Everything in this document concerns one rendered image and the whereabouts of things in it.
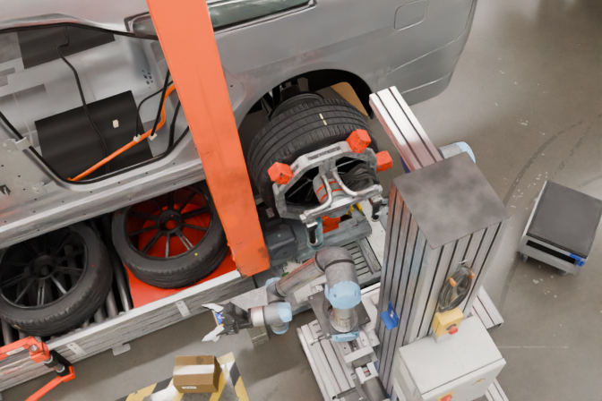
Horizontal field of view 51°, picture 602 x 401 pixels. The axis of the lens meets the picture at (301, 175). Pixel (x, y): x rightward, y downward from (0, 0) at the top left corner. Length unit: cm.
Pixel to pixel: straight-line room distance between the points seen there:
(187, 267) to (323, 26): 148
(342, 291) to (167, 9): 113
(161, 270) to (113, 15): 146
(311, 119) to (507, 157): 181
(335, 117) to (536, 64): 230
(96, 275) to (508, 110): 294
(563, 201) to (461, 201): 216
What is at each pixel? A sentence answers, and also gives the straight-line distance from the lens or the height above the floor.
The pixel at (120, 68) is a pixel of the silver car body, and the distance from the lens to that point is 387.
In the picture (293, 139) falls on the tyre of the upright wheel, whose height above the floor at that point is 115.
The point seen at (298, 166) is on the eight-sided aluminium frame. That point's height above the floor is 110.
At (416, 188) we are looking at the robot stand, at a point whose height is 203.
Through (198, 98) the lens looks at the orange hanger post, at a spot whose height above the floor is 198.
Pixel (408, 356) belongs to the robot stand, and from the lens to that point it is 249.
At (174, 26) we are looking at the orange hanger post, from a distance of 194.
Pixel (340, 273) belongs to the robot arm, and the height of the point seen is 146.
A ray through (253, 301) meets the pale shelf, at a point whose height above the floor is 45.
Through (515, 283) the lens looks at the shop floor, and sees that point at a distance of 405.
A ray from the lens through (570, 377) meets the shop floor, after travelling 393.
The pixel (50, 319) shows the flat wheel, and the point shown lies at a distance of 365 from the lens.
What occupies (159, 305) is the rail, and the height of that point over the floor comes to 39.
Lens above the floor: 360
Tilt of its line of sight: 57 degrees down
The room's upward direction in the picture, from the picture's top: 6 degrees counter-clockwise
